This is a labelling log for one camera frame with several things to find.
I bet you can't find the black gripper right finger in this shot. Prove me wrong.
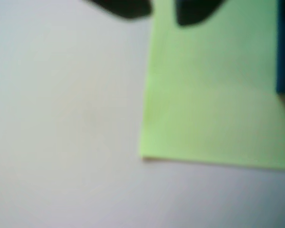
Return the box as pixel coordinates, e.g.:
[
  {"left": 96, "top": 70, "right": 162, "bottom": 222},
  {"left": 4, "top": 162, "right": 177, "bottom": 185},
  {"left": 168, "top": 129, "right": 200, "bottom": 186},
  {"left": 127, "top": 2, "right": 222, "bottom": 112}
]
[{"left": 175, "top": 0, "right": 225, "bottom": 26}]

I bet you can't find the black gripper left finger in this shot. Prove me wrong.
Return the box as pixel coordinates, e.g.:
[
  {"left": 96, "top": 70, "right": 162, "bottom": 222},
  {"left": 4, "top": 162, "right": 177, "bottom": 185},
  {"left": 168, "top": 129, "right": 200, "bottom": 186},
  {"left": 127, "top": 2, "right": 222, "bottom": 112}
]
[{"left": 84, "top": 0, "right": 153, "bottom": 20}]

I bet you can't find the green paper square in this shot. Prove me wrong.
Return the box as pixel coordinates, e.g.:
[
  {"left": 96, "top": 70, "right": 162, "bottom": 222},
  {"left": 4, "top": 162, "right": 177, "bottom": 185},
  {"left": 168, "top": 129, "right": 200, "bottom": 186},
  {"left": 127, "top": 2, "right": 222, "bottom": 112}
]
[{"left": 139, "top": 0, "right": 285, "bottom": 171}]

